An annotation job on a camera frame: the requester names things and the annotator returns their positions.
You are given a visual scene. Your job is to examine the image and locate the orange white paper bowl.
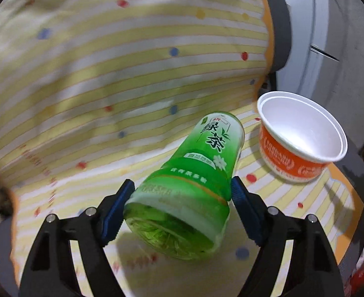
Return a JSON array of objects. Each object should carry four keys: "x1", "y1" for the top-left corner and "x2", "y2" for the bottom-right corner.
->
[{"x1": 256, "y1": 91, "x2": 348, "y2": 183}]

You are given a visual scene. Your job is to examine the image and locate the grey office chair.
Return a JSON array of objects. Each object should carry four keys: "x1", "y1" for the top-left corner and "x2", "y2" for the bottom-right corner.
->
[{"x1": 269, "y1": 0, "x2": 364, "y2": 283}]

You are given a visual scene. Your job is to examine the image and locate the yellow striped orange-edged cloth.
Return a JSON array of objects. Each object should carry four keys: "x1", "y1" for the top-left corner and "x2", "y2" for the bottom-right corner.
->
[{"x1": 0, "y1": 0, "x2": 364, "y2": 296}]

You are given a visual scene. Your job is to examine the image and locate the green tea bottle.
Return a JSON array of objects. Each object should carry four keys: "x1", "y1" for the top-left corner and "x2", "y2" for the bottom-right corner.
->
[{"x1": 124, "y1": 112, "x2": 245, "y2": 260}]

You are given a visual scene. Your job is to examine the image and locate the white refrigerator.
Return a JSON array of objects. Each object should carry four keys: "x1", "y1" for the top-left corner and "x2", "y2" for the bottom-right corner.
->
[{"x1": 276, "y1": 0, "x2": 344, "y2": 106}]

